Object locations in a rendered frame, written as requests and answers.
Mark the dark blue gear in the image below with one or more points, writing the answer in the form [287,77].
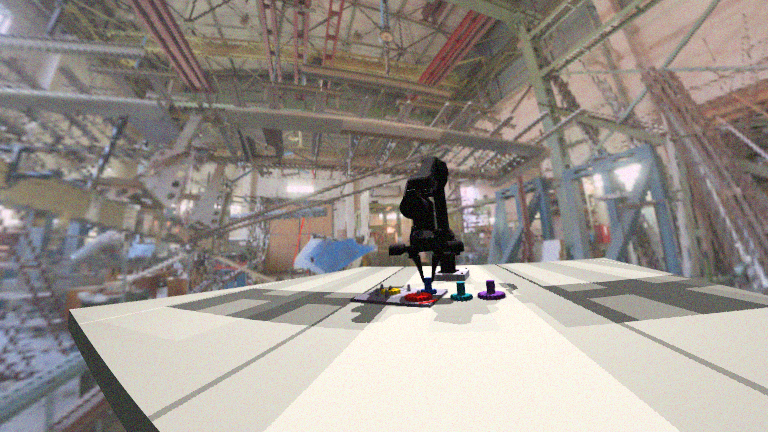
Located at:
[428,286]

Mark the purple gear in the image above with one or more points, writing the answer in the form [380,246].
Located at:
[491,292]

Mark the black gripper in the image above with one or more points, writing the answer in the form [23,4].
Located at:
[450,246]

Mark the teal gear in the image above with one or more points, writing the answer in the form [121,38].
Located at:
[461,295]

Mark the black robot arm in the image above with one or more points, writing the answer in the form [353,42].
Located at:
[429,182]

